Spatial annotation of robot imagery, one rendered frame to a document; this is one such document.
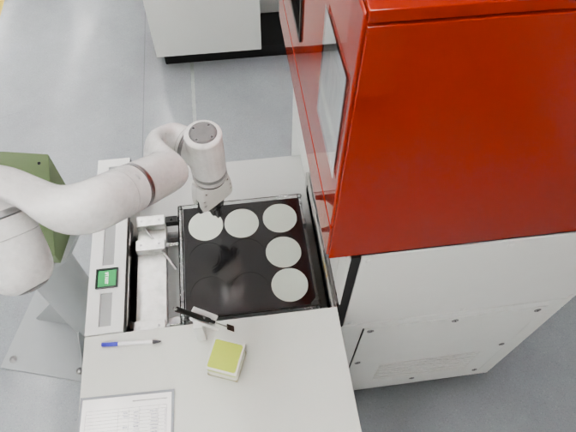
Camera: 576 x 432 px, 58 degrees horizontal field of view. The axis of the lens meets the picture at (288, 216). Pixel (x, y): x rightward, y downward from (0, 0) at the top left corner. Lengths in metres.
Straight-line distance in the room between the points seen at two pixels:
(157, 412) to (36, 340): 1.32
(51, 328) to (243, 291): 1.27
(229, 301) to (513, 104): 0.88
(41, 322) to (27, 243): 1.59
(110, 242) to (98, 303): 0.18
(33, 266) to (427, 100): 0.68
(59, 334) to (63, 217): 1.62
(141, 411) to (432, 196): 0.78
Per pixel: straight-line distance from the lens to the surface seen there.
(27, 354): 2.52
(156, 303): 1.46
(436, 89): 0.76
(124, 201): 0.93
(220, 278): 1.44
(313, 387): 1.27
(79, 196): 0.90
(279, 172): 1.72
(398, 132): 0.80
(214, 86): 3.21
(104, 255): 1.48
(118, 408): 1.30
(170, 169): 1.03
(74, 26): 3.84
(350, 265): 1.13
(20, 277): 0.98
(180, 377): 1.29
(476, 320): 1.66
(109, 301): 1.41
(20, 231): 0.97
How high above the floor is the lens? 2.19
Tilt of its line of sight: 57 degrees down
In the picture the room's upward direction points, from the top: 1 degrees clockwise
